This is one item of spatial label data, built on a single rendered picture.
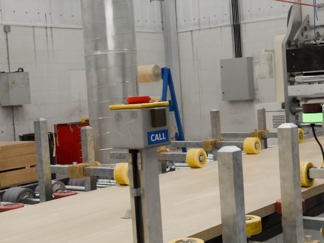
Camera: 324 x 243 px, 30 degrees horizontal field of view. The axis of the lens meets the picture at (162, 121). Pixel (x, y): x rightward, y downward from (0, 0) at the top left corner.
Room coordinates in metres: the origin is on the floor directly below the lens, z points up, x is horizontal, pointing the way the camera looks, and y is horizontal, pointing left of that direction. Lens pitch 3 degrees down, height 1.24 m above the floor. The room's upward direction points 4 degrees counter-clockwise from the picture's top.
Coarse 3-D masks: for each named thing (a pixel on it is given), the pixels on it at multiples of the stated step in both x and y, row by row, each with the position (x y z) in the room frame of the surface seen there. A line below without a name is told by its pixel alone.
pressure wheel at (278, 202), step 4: (280, 200) 1.69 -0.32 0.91; (304, 200) 1.68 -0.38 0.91; (276, 204) 1.69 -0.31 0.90; (280, 204) 1.67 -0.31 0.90; (304, 204) 1.67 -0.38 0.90; (276, 208) 1.69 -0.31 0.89; (280, 208) 1.67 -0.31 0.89; (304, 208) 1.67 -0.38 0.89; (280, 212) 1.67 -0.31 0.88; (304, 212) 1.67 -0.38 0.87
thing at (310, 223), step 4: (304, 216) 1.67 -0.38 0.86; (308, 216) 1.67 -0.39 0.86; (304, 220) 1.65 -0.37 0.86; (308, 220) 1.64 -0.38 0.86; (312, 220) 1.63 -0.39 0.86; (316, 220) 1.63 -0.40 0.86; (320, 220) 1.62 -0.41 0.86; (304, 224) 1.65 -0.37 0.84; (308, 224) 1.64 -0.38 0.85; (312, 224) 1.63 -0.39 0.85; (316, 224) 1.63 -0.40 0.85; (320, 224) 1.62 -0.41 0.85; (304, 228) 1.65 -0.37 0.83; (308, 228) 1.64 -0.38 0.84; (312, 228) 1.63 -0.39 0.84; (316, 228) 1.63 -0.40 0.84; (320, 228) 1.62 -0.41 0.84
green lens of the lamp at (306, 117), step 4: (304, 116) 1.58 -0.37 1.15; (308, 116) 1.57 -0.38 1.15; (312, 116) 1.57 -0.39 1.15; (316, 116) 1.56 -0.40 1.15; (320, 116) 1.56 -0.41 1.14; (304, 120) 1.58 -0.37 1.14; (308, 120) 1.57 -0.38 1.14; (312, 120) 1.57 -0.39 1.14; (316, 120) 1.56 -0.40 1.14; (320, 120) 1.56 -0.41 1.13
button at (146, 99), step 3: (138, 96) 0.97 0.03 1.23; (141, 96) 0.95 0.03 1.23; (144, 96) 0.96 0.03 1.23; (147, 96) 0.96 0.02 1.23; (126, 99) 0.96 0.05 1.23; (129, 99) 0.96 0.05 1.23; (132, 99) 0.95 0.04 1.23; (135, 99) 0.95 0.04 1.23; (138, 99) 0.95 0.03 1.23; (141, 99) 0.95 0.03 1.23; (144, 99) 0.95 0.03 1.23; (147, 99) 0.96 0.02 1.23; (150, 99) 0.97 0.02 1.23; (129, 102) 0.96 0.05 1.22; (132, 102) 0.96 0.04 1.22; (135, 102) 0.95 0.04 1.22; (138, 102) 0.95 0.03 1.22; (141, 102) 0.95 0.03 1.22; (144, 102) 0.96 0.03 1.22; (147, 102) 0.96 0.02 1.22
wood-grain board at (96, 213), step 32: (256, 160) 2.67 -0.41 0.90; (320, 160) 2.53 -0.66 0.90; (96, 192) 2.07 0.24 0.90; (128, 192) 2.03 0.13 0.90; (160, 192) 1.99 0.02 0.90; (192, 192) 1.95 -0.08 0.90; (256, 192) 1.87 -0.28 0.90; (320, 192) 1.94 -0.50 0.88; (0, 224) 1.64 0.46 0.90; (32, 224) 1.62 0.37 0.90; (64, 224) 1.59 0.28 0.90; (96, 224) 1.56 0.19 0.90; (128, 224) 1.54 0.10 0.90; (192, 224) 1.49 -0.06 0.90
